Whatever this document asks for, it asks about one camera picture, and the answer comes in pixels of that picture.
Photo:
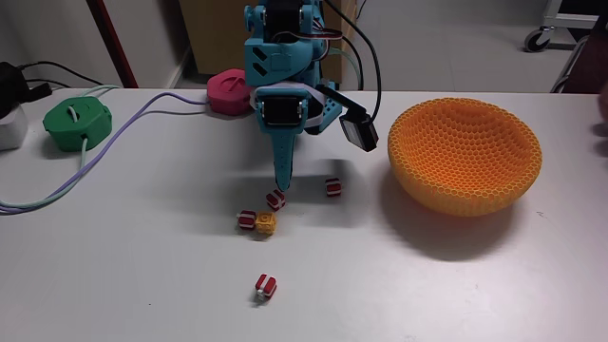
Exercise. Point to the white cart frame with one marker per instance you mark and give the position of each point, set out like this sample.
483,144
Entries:
570,20

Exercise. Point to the person's hand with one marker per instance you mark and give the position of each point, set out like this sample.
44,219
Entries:
603,102

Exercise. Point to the white plastic block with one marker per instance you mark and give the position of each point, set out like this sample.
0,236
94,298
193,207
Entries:
12,130

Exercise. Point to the yellow cube piece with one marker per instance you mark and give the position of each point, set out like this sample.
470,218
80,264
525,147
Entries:
266,222

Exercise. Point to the green plastic hub box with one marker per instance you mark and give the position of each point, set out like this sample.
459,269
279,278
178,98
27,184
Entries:
71,128

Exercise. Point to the grey caster wheel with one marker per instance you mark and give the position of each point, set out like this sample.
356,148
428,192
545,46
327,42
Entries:
537,41

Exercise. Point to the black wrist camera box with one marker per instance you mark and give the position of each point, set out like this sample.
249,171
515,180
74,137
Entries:
358,133

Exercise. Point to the red white striped cube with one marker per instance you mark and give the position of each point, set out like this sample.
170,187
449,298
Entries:
333,187
265,286
246,220
275,200

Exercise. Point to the yellow honeycomb basket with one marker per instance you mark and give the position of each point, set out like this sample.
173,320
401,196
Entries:
465,142

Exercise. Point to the black power adapter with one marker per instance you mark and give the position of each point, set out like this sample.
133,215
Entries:
9,88

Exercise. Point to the pink plastic hub box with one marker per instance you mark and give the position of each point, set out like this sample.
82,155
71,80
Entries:
228,95

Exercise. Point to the red metal pole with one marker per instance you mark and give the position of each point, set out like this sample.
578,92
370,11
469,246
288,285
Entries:
111,45

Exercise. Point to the dark chair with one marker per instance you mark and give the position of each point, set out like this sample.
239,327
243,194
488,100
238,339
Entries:
575,76

